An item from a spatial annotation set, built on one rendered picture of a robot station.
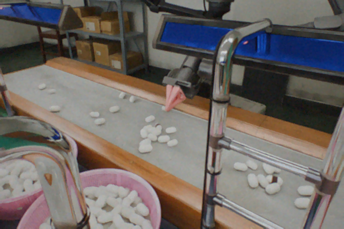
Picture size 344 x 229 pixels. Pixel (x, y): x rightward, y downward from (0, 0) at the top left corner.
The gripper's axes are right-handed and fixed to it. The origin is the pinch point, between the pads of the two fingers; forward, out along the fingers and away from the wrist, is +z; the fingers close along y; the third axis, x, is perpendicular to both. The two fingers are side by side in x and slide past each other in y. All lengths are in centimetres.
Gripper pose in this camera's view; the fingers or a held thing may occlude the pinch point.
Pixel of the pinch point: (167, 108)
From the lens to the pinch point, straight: 77.4
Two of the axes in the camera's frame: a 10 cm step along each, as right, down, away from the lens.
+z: -4.6, 8.4, -2.8
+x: 3.7, 4.7, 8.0
